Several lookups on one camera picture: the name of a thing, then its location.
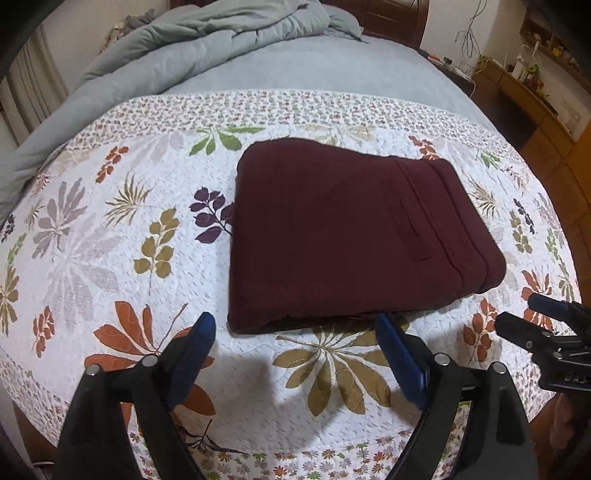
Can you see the grey comforter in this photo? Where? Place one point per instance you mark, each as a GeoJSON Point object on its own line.
{"type": "Point", "coordinates": [184, 41]}

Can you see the dark nightstand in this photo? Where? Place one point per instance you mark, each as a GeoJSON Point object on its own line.
{"type": "Point", "coordinates": [450, 76]}

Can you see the white floral quilt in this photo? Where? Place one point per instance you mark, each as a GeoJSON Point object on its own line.
{"type": "Point", "coordinates": [115, 207]}

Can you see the white curtain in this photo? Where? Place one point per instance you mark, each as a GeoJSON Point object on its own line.
{"type": "Point", "coordinates": [37, 78]}

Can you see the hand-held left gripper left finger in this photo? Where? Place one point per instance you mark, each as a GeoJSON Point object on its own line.
{"type": "Point", "coordinates": [191, 364]}

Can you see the maroon pants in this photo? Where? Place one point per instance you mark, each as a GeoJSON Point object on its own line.
{"type": "Point", "coordinates": [346, 230]}

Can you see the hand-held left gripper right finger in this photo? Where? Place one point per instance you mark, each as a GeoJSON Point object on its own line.
{"type": "Point", "coordinates": [401, 364]}

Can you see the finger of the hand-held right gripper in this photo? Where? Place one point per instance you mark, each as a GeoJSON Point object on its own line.
{"type": "Point", "coordinates": [545, 305]}
{"type": "Point", "coordinates": [521, 330]}

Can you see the grey bed sheet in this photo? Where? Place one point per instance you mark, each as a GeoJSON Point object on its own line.
{"type": "Point", "coordinates": [346, 69]}

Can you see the dark wooden headboard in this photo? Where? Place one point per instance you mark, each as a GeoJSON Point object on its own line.
{"type": "Point", "coordinates": [392, 18]}

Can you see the person's right hand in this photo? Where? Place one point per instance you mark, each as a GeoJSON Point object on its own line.
{"type": "Point", "coordinates": [570, 424]}

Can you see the light wooden desk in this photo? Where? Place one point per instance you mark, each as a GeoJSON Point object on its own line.
{"type": "Point", "coordinates": [521, 97]}

